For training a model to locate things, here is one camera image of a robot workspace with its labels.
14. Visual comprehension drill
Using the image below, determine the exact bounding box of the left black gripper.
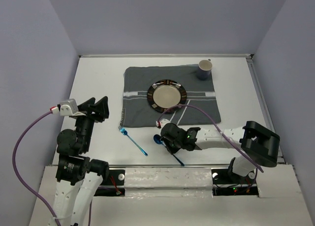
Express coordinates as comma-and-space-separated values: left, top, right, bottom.
74, 95, 110, 151

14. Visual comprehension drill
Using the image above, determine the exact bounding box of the blue metal spoon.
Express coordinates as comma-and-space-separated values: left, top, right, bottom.
153, 134, 185, 166

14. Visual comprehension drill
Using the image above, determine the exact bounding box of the blue metal fork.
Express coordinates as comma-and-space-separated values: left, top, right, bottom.
118, 126, 148, 156

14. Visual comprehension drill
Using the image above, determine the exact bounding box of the grey striped cloth placemat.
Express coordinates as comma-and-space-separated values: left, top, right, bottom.
120, 64, 221, 128

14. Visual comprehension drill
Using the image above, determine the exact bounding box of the dark patterned dinner plate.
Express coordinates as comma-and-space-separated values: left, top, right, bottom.
147, 79, 187, 113

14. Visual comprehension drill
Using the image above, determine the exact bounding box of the purple ceramic mug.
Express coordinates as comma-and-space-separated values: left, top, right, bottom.
196, 60, 213, 80

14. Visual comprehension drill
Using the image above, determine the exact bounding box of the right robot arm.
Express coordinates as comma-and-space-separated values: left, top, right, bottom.
157, 119, 280, 183

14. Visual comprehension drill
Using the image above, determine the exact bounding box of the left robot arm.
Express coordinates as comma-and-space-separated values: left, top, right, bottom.
48, 96, 109, 226

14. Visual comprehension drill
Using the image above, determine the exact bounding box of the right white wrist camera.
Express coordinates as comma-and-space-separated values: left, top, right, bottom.
156, 118, 170, 129

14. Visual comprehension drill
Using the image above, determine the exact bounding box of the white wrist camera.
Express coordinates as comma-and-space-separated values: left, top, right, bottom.
156, 118, 170, 129
50, 98, 86, 118

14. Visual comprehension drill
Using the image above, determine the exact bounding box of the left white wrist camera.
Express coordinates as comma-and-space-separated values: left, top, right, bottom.
50, 98, 86, 118

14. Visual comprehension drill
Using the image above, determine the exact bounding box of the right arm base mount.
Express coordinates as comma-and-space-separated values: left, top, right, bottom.
212, 168, 259, 196

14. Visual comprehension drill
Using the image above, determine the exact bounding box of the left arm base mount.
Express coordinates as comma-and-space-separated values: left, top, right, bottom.
94, 169, 126, 197

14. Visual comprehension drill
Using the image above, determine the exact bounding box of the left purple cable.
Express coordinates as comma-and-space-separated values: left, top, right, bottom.
12, 111, 61, 221

